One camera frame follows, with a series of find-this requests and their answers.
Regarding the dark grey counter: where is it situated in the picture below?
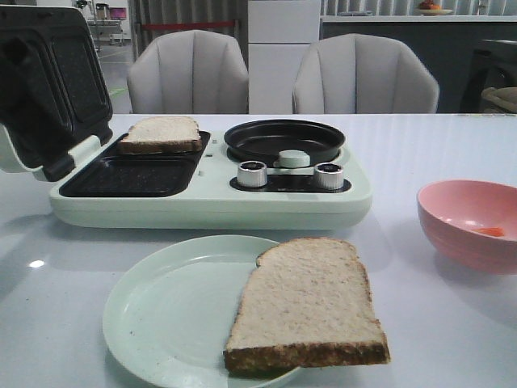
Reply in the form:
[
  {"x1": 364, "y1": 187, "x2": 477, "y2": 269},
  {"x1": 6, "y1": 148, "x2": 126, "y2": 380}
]
[{"x1": 320, "y1": 15, "x2": 516, "y2": 113}]

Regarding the mint green breakfast maker base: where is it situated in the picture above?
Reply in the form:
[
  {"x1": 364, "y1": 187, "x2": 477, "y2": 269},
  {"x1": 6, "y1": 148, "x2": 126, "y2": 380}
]
[{"x1": 49, "y1": 133, "x2": 372, "y2": 230}]

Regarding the white cabinet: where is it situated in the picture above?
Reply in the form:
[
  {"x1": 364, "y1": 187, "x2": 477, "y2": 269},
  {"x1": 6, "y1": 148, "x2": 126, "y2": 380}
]
[{"x1": 248, "y1": 1, "x2": 322, "y2": 114}]

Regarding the mint green breakfast maker lid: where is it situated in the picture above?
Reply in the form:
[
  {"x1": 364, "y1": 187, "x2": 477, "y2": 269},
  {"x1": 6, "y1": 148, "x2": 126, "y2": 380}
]
[{"x1": 1, "y1": 6, "x2": 112, "y2": 181}]

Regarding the grey upholstered right chair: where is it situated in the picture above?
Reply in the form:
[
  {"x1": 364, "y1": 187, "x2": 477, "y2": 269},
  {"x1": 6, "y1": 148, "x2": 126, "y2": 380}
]
[{"x1": 292, "y1": 33, "x2": 439, "y2": 114}]

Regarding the mint green round plate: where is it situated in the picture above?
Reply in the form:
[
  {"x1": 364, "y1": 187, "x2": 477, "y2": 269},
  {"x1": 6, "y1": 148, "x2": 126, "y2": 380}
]
[{"x1": 103, "y1": 235, "x2": 301, "y2": 387}]

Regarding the silver left control knob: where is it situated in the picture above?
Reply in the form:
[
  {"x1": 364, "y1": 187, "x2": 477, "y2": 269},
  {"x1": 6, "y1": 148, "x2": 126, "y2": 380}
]
[{"x1": 237, "y1": 161, "x2": 267, "y2": 188}]

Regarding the grey upholstered chair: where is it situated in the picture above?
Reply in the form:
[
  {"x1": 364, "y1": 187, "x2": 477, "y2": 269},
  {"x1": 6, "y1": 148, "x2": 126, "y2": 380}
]
[
  {"x1": 292, "y1": 33, "x2": 439, "y2": 114},
  {"x1": 127, "y1": 30, "x2": 249, "y2": 114}
]

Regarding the fruit bowl on counter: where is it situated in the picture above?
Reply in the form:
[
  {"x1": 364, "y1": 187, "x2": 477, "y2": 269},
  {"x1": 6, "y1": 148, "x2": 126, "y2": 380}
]
[{"x1": 415, "y1": 0, "x2": 453, "y2": 16}]

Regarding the black round frying pan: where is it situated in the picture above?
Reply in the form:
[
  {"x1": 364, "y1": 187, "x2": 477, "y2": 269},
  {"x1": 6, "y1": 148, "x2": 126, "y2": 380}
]
[{"x1": 224, "y1": 119, "x2": 345, "y2": 167}]

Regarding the pink plastic bowl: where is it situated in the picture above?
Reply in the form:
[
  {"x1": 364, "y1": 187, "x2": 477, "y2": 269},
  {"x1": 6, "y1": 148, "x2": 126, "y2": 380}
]
[{"x1": 417, "y1": 179, "x2": 516, "y2": 275}]

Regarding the mint green pan handle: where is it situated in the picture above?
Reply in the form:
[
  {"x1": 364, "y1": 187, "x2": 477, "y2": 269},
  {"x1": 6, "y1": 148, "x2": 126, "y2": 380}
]
[{"x1": 273, "y1": 150, "x2": 311, "y2": 169}]

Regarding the bread slice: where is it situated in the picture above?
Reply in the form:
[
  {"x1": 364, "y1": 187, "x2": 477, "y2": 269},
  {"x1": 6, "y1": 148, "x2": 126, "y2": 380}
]
[
  {"x1": 118, "y1": 116, "x2": 202, "y2": 154},
  {"x1": 224, "y1": 237, "x2": 390, "y2": 373}
]

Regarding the grey upholstered left chair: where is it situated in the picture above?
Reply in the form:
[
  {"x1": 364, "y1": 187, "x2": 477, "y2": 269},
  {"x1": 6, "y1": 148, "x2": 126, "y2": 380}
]
[{"x1": 127, "y1": 30, "x2": 249, "y2": 114}]

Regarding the silver control knob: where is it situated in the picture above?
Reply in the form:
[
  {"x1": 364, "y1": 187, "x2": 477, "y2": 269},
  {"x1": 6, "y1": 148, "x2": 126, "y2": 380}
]
[
  {"x1": 313, "y1": 162, "x2": 344, "y2": 191},
  {"x1": 237, "y1": 161, "x2": 267, "y2": 188}
]

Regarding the silver right control knob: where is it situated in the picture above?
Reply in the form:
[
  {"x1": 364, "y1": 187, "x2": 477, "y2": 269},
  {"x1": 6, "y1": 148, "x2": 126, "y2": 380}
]
[{"x1": 313, "y1": 162, "x2": 344, "y2": 191}]

